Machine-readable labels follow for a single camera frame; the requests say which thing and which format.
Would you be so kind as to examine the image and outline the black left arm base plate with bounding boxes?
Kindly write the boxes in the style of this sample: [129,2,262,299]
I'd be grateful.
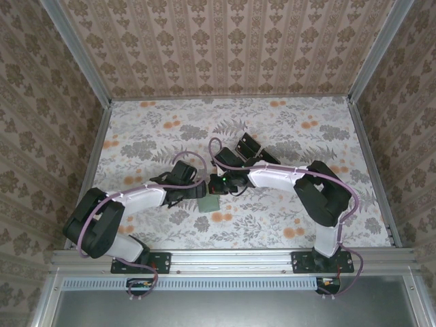
[110,251,172,275]

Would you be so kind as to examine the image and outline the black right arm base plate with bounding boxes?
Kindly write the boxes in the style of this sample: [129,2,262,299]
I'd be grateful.
[292,251,355,275]

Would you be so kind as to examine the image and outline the aluminium table side rail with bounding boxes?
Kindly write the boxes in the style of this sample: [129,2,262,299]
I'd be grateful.
[347,97,403,249]
[81,100,113,193]

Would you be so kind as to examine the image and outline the floral patterned table cover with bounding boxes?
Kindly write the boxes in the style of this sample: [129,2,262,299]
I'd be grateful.
[83,96,392,249]

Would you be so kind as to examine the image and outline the grey metal sheet panel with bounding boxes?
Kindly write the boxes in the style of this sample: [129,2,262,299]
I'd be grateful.
[50,288,425,327]

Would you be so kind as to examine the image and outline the green card holder wallet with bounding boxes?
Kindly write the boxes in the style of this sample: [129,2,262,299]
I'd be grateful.
[196,193,221,215]

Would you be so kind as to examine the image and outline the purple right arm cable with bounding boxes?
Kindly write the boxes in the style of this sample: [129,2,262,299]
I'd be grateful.
[207,136,362,300]

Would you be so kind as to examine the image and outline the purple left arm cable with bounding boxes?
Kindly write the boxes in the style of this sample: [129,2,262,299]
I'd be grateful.
[77,151,208,301]

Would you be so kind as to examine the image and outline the black connector box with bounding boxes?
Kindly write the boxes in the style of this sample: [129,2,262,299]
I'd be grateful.
[126,277,155,296]
[315,277,341,296]

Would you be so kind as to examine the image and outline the aluminium frame post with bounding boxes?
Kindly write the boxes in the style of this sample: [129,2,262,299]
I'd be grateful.
[37,0,113,106]
[347,0,417,105]

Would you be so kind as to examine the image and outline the grey slotted cable duct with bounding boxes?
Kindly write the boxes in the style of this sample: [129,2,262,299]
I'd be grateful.
[62,276,343,292]

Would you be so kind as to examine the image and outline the aluminium panel frame bar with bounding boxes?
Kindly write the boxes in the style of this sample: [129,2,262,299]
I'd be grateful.
[401,268,431,327]
[30,268,65,327]

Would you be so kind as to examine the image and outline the aluminium mounting rail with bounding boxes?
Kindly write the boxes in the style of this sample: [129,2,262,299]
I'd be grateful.
[50,247,419,275]

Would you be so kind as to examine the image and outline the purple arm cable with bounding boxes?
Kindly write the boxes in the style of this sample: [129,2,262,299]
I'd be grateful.
[207,136,362,300]
[77,151,208,301]

